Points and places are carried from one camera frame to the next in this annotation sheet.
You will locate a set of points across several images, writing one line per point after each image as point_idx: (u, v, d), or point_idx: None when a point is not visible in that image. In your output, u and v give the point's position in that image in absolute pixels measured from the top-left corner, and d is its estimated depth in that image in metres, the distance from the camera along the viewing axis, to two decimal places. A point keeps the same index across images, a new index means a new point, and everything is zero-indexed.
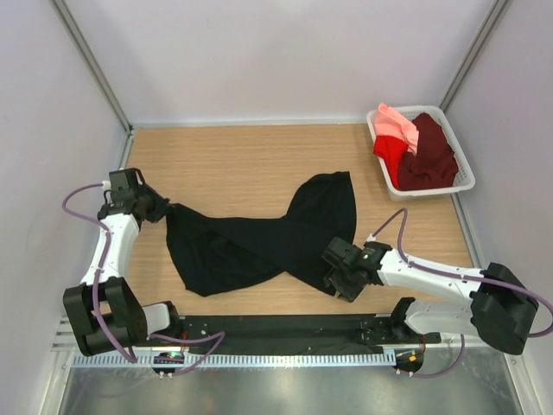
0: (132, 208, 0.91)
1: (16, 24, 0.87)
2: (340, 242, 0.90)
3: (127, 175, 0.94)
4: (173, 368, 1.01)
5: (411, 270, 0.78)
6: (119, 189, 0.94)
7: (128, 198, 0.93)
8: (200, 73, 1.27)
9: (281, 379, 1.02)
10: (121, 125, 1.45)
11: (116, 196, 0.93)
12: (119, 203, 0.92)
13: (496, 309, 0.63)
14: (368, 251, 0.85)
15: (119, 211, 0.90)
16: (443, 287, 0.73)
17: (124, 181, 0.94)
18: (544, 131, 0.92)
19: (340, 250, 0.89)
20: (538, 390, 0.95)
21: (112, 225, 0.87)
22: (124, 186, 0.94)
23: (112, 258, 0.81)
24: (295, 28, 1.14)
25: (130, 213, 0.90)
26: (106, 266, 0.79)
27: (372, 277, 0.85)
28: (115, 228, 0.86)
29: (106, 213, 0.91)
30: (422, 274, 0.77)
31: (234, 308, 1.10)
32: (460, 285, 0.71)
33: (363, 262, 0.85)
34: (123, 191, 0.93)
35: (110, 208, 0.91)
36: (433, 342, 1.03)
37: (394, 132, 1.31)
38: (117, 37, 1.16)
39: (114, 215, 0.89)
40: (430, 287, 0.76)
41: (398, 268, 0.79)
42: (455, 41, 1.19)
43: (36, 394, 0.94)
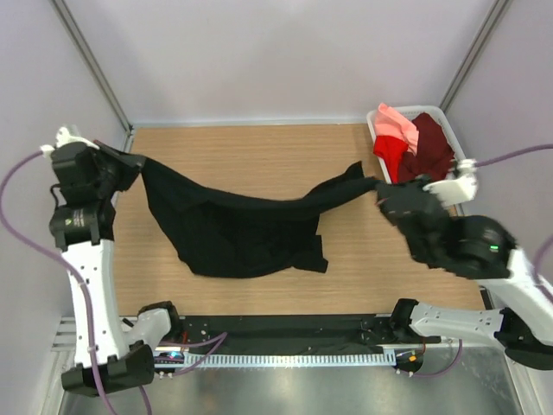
0: (98, 220, 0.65)
1: (17, 23, 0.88)
2: (435, 202, 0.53)
3: (78, 164, 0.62)
4: (173, 368, 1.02)
5: (534, 291, 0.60)
6: (71, 186, 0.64)
7: (90, 212, 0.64)
8: (200, 73, 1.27)
9: (282, 379, 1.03)
10: (121, 125, 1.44)
11: (71, 194, 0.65)
12: (78, 215, 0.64)
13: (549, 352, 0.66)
14: (492, 234, 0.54)
15: (85, 231, 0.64)
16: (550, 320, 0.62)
17: (75, 172, 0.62)
18: (544, 130, 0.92)
19: (436, 219, 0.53)
20: (538, 390, 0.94)
21: (85, 264, 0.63)
22: (79, 181, 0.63)
23: (104, 317, 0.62)
24: (294, 29, 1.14)
25: (102, 235, 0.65)
26: (99, 340, 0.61)
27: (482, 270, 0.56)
28: (92, 271, 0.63)
29: (66, 236, 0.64)
30: (543, 302, 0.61)
31: (234, 308, 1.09)
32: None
33: (486, 252, 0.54)
34: (80, 188, 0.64)
35: (66, 226, 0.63)
36: (434, 342, 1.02)
37: (394, 132, 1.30)
38: (117, 36, 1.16)
39: (81, 245, 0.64)
40: (537, 313, 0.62)
41: (524, 286, 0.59)
42: (455, 40, 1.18)
43: (36, 394, 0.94)
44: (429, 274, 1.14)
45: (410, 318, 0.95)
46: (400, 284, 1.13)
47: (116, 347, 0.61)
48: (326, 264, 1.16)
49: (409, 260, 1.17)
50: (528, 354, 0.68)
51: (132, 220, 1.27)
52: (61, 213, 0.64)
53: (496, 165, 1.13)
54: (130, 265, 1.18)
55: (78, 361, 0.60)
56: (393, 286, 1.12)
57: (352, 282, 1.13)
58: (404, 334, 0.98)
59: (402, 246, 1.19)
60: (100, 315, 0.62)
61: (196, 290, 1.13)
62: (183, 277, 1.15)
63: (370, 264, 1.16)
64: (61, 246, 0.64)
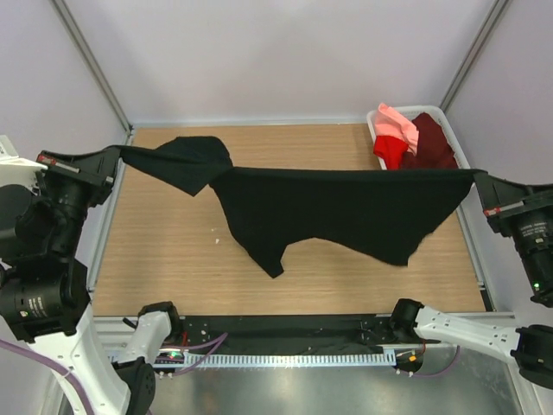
0: (63, 299, 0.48)
1: (17, 23, 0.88)
2: None
3: (19, 237, 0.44)
4: (173, 368, 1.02)
5: None
6: (18, 256, 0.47)
7: (49, 288, 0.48)
8: (200, 73, 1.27)
9: (282, 379, 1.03)
10: (121, 125, 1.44)
11: (22, 263, 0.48)
12: (33, 303, 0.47)
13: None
14: None
15: (50, 320, 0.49)
16: None
17: (16, 247, 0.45)
18: (544, 130, 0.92)
19: None
20: (539, 391, 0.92)
21: (62, 354, 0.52)
22: (30, 252, 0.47)
23: (97, 396, 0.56)
24: (294, 28, 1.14)
25: (74, 319, 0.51)
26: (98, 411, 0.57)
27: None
28: (73, 360, 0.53)
29: (26, 327, 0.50)
30: None
31: (234, 308, 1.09)
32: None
33: None
34: (31, 260, 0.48)
35: (22, 316, 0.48)
36: (434, 342, 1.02)
37: (394, 132, 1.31)
38: (117, 36, 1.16)
39: (54, 336, 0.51)
40: None
41: None
42: (455, 40, 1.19)
43: (37, 393, 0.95)
44: (429, 274, 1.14)
45: (415, 322, 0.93)
46: (400, 284, 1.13)
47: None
48: (326, 264, 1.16)
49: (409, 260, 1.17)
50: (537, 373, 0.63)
51: (132, 220, 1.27)
52: (10, 290, 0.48)
53: (495, 168, 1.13)
54: (130, 265, 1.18)
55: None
56: (393, 285, 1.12)
57: (352, 282, 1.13)
58: (404, 334, 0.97)
59: None
60: (93, 393, 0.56)
61: (196, 290, 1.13)
62: (183, 277, 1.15)
63: (369, 264, 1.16)
64: (27, 338, 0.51)
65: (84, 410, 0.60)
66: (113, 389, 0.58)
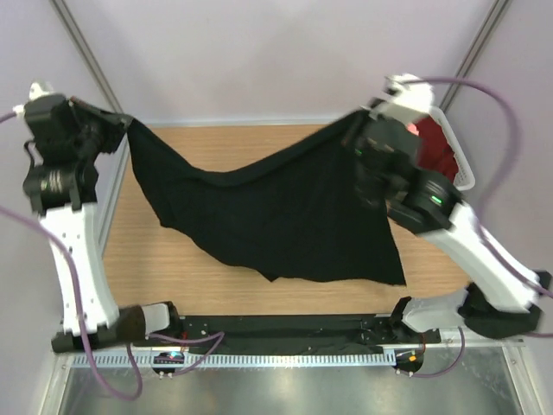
0: (78, 183, 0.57)
1: (16, 22, 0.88)
2: (409, 141, 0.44)
3: (54, 118, 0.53)
4: (173, 368, 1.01)
5: (486, 253, 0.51)
6: (47, 142, 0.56)
7: (68, 171, 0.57)
8: (200, 72, 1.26)
9: (281, 379, 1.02)
10: None
11: (47, 151, 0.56)
12: (54, 176, 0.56)
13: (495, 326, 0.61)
14: (436, 188, 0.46)
15: (63, 197, 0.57)
16: (505, 288, 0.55)
17: (49, 129, 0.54)
18: (543, 130, 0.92)
19: (407, 159, 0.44)
20: (538, 389, 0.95)
21: (66, 233, 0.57)
22: (57, 138, 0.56)
23: (91, 288, 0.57)
24: (294, 28, 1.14)
25: (84, 201, 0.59)
26: (87, 308, 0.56)
27: (429, 228, 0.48)
28: (76, 239, 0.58)
29: (41, 201, 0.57)
30: (493, 262, 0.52)
31: (234, 308, 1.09)
32: (520, 290, 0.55)
33: (429, 203, 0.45)
34: (56, 148, 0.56)
35: (42, 189, 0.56)
36: (433, 342, 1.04)
37: None
38: (117, 35, 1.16)
39: (61, 212, 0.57)
40: (491, 279, 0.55)
41: (469, 245, 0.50)
42: (454, 41, 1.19)
43: (36, 394, 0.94)
44: (429, 274, 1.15)
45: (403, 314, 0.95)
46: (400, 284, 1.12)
47: (106, 316, 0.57)
48: None
49: (409, 260, 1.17)
50: (478, 323, 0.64)
51: (131, 220, 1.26)
52: (34, 175, 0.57)
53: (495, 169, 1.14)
54: (130, 265, 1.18)
55: (67, 328, 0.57)
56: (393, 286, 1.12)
57: (352, 283, 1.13)
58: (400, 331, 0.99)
59: (402, 246, 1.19)
60: (86, 283, 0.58)
61: (196, 290, 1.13)
62: (183, 277, 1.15)
63: None
64: (40, 213, 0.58)
65: (72, 310, 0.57)
66: (105, 293, 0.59)
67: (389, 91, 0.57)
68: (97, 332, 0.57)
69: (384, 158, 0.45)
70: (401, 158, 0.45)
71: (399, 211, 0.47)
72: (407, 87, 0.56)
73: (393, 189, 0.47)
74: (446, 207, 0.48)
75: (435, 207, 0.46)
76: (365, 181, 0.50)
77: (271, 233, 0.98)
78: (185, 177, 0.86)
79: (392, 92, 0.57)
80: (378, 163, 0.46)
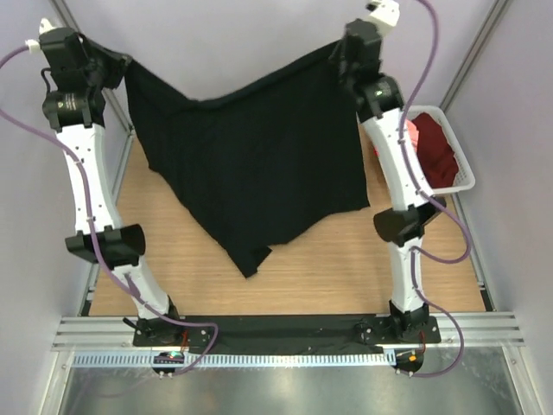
0: (91, 105, 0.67)
1: (17, 23, 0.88)
2: (374, 42, 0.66)
3: (68, 50, 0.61)
4: (173, 368, 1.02)
5: (396, 150, 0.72)
6: (61, 70, 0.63)
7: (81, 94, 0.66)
8: (200, 73, 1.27)
9: (281, 379, 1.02)
10: (121, 125, 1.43)
11: (61, 79, 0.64)
12: (69, 99, 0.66)
13: (396, 223, 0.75)
14: (383, 87, 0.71)
15: (78, 117, 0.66)
16: (399, 181, 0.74)
17: (64, 58, 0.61)
18: (543, 130, 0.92)
19: (368, 57, 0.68)
20: (538, 389, 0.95)
21: (79, 146, 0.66)
22: (70, 67, 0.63)
23: (98, 193, 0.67)
24: (294, 30, 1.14)
25: (94, 120, 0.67)
26: (96, 212, 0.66)
27: (365, 111, 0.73)
28: (87, 153, 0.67)
29: (60, 118, 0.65)
30: (397, 159, 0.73)
31: (234, 307, 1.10)
32: (410, 192, 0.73)
33: (371, 94, 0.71)
34: (70, 74, 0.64)
35: (60, 109, 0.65)
36: (434, 342, 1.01)
37: None
38: (117, 37, 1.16)
39: (74, 129, 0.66)
40: (392, 172, 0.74)
41: (388, 136, 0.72)
42: (454, 41, 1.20)
43: (36, 394, 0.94)
44: (429, 274, 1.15)
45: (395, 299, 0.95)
46: None
47: (111, 218, 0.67)
48: (325, 264, 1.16)
49: None
50: (387, 222, 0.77)
51: (131, 220, 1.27)
52: (52, 97, 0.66)
53: (494, 169, 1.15)
54: None
55: (79, 228, 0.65)
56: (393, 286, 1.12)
57: (352, 283, 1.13)
58: (398, 317, 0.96)
59: None
60: (96, 191, 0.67)
61: (196, 290, 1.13)
62: (183, 277, 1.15)
63: (370, 264, 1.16)
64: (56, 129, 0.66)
65: (83, 213, 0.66)
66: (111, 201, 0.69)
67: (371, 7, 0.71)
68: (104, 233, 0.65)
69: (351, 47, 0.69)
70: (362, 49, 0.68)
71: (351, 89, 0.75)
72: (387, 5, 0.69)
73: (355, 74, 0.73)
74: (385, 100, 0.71)
75: (374, 96, 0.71)
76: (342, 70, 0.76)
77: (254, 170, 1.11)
78: (182, 109, 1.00)
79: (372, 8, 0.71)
80: (351, 52, 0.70)
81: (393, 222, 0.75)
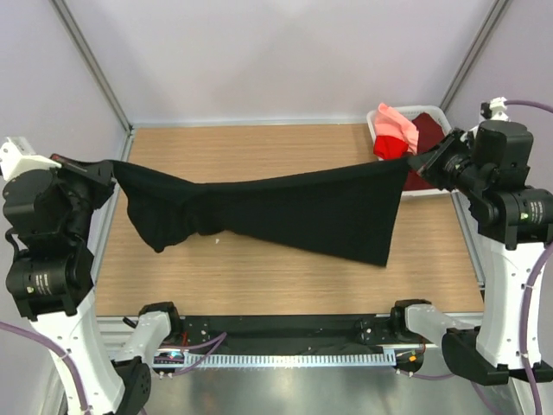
0: (69, 281, 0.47)
1: (17, 23, 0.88)
2: (521, 144, 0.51)
3: (36, 213, 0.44)
4: (173, 368, 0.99)
5: (518, 293, 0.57)
6: (30, 233, 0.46)
7: (55, 268, 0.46)
8: (200, 72, 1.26)
9: (282, 379, 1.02)
10: (121, 125, 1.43)
11: (32, 243, 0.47)
12: (39, 278, 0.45)
13: (468, 363, 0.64)
14: (532, 209, 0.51)
15: (54, 299, 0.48)
16: (496, 331, 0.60)
17: (33, 221, 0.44)
18: None
19: (509, 160, 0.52)
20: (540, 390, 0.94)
21: (62, 336, 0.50)
22: (43, 231, 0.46)
23: (95, 380, 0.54)
24: (294, 28, 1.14)
25: (78, 301, 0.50)
26: (92, 400, 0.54)
27: (498, 227, 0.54)
28: (73, 342, 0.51)
29: (30, 305, 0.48)
30: (513, 303, 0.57)
31: (234, 308, 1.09)
32: (511, 349, 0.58)
33: (516, 213, 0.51)
34: (45, 239, 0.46)
35: (30, 296, 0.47)
36: (434, 343, 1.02)
37: (394, 132, 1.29)
38: (117, 35, 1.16)
39: (54, 317, 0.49)
40: (495, 315, 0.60)
41: (511, 273, 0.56)
42: (454, 41, 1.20)
43: (35, 396, 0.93)
44: (429, 274, 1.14)
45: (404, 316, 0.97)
46: (399, 284, 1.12)
47: (112, 404, 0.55)
48: (326, 264, 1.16)
49: (408, 261, 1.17)
50: (460, 347, 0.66)
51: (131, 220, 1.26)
52: (19, 268, 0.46)
53: None
54: (130, 265, 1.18)
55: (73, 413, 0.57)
56: (393, 286, 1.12)
57: (352, 283, 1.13)
58: (398, 312, 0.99)
59: (402, 246, 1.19)
60: (88, 378, 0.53)
61: (196, 290, 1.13)
62: (183, 277, 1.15)
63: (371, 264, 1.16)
64: (29, 316, 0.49)
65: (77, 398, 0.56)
66: (108, 378, 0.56)
67: (483, 109, 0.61)
68: None
69: (492, 143, 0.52)
70: (500, 147, 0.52)
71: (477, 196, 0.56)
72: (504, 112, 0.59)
73: (484, 179, 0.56)
74: (527, 226, 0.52)
75: (517, 217, 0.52)
76: (448, 170, 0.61)
77: (249, 214, 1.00)
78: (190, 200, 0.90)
79: (487, 111, 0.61)
80: (486, 151, 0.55)
81: (470, 367, 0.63)
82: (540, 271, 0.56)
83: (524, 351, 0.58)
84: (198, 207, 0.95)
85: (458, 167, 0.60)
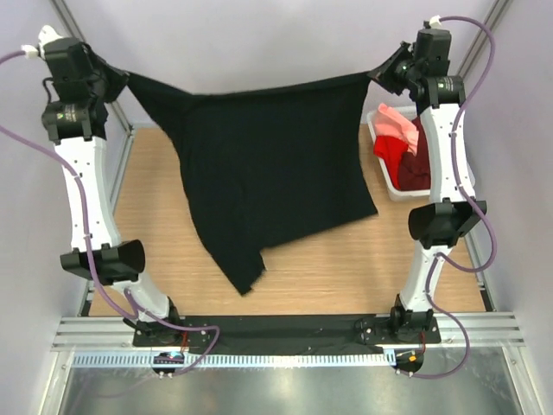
0: (90, 118, 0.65)
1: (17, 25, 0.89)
2: (441, 41, 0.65)
3: (70, 59, 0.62)
4: (173, 368, 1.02)
5: (446, 139, 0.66)
6: (63, 79, 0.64)
7: (81, 106, 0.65)
8: (199, 73, 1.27)
9: (281, 379, 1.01)
10: (121, 125, 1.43)
11: (63, 88, 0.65)
12: (69, 109, 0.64)
13: (422, 217, 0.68)
14: (447, 81, 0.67)
15: (76, 127, 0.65)
16: (437, 177, 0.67)
17: (66, 64, 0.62)
18: (545, 124, 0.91)
19: (435, 51, 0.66)
20: (538, 389, 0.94)
21: (78, 160, 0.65)
22: (73, 76, 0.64)
23: (98, 210, 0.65)
24: (293, 29, 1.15)
25: (94, 133, 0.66)
26: (93, 228, 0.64)
27: (423, 102, 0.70)
28: (85, 167, 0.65)
29: (59, 129, 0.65)
30: (445, 149, 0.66)
31: (233, 308, 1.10)
32: (450, 187, 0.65)
33: (435, 86, 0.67)
34: (72, 83, 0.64)
35: (59, 121, 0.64)
36: (434, 342, 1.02)
37: (394, 132, 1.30)
38: (117, 37, 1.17)
39: (75, 141, 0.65)
40: (435, 162, 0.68)
41: (439, 124, 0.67)
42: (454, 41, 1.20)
43: (36, 395, 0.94)
44: None
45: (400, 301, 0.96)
46: (398, 284, 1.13)
47: (110, 236, 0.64)
48: (326, 264, 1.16)
49: (407, 260, 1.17)
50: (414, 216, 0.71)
51: (131, 220, 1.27)
52: (53, 107, 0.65)
53: (498, 174, 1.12)
54: None
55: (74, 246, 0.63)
56: (392, 286, 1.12)
57: (354, 283, 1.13)
58: (398, 312, 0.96)
59: (402, 246, 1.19)
60: (93, 208, 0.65)
61: (196, 290, 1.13)
62: (183, 277, 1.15)
63: (371, 264, 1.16)
64: (55, 140, 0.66)
65: (79, 230, 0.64)
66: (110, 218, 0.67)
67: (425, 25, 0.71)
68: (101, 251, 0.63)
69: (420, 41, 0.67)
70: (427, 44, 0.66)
71: (413, 82, 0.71)
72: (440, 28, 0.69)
73: (419, 70, 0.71)
74: (446, 93, 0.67)
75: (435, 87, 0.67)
76: (397, 73, 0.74)
77: (246, 151, 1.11)
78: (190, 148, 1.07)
79: (428, 27, 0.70)
80: (416, 48, 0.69)
81: (423, 219, 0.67)
82: (460, 125, 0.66)
83: (460, 182, 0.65)
84: (198, 133, 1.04)
85: (404, 69, 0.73)
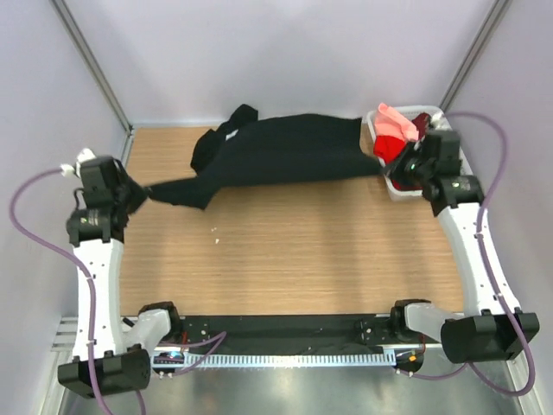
0: (113, 223, 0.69)
1: (18, 24, 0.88)
2: (451, 143, 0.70)
3: (101, 173, 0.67)
4: (173, 368, 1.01)
5: (473, 242, 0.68)
6: (92, 189, 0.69)
7: (104, 213, 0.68)
8: (200, 73, 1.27)
9: (282, 379, 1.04)
10: (121, 125, 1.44)
11: (91, 196, 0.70)
12: (92, 215, 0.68)
13: (461, 328, 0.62)
14: (461, 181, 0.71)
15: (97, 229, 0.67)
16: (471, 285, 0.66)
17: (97, 175, 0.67)
18: None
19: (446, 153, 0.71)
20: (538, 387, 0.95)
21: (93, 261, 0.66)
22: (100, 187, 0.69)
23: (104, 312, 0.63)
24: (295, 28, 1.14)
25: (113, 235, 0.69)
26: (98, 334, 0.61)
27: (440, 203, 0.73)
28: (99, 269, 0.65)
29: (79, 233, 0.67)
30: (475, 256, 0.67)
31: (233, 308, 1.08)
32: (487, 296, 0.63)
33: (449, 187, 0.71)
34: (99, 192, 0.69)
35: (82, 226, 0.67)
36: (434, 343, 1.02)
37: (394, 132, 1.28)
38: (117, 36, 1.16)
39: (94, 244, 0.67)
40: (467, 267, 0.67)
41: (463, 226, 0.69)
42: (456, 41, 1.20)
43: (37, 395, 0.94)
44: (429, 274, 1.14)
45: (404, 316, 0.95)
46: (398, 284, 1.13)
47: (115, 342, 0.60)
48: (326, 264, 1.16)
49: (407, 260, 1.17)
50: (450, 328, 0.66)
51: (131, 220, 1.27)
52: (77, 214, 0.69)
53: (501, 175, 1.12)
54: (130, 265, 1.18)
55: (75, 354, 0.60)
56: (392, 286, 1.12)
57: (354, 282, 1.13)
58: (398, 312, 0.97)
59: (402, 246, 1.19)
60: (101, 309, 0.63)
61: (196, 290, 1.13)
62: (183, 277, 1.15)
63: (371, 264, 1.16)
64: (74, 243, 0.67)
65: (82, 336, 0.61)
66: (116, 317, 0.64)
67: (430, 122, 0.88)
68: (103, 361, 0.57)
69: (435, 144, 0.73)
70: (439, 148, 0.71)
71: (427, 183, 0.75)
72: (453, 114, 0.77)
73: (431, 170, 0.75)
74: (461, 193, 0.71)
75: (451, 188, 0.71)
76: (407, 170, 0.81)
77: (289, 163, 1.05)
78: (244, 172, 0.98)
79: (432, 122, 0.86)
80: (430, 151, 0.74)
81: (462, 332, 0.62)
82: (484, 226, 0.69)
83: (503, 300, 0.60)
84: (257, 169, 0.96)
85: (412, 167, 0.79)
